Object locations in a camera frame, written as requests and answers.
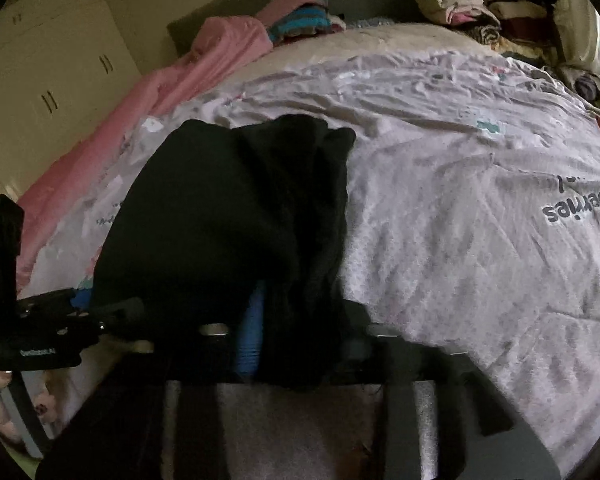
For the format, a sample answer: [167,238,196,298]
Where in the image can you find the pink comforter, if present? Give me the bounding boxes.
[16,16,273,290]

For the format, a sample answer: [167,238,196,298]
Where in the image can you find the person's left hand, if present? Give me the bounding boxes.
[0,370,59,443]

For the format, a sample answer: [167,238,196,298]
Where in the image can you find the cream curtain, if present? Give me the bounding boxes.
[554,0,600,75]

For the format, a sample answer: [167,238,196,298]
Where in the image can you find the lilac printed duvet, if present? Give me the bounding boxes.
[20,52,600,474]

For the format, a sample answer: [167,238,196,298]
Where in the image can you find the beige bed sheet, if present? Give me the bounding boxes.
[225,23,496,84]

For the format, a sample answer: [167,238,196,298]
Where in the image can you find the pile of mixed clothes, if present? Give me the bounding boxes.
[415,0,562,66]

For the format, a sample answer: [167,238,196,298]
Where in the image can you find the folded pink and blue clothes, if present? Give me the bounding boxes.
[256,0,347,46]

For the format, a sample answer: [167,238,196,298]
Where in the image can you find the bag with clothes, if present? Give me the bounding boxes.
[556,64,600,114]

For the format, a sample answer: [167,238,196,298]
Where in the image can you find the cream wardrobe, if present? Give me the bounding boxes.
[0,0,140,198]

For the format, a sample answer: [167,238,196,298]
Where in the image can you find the black long-sleeve sweater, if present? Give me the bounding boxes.
[90,115,355,380]

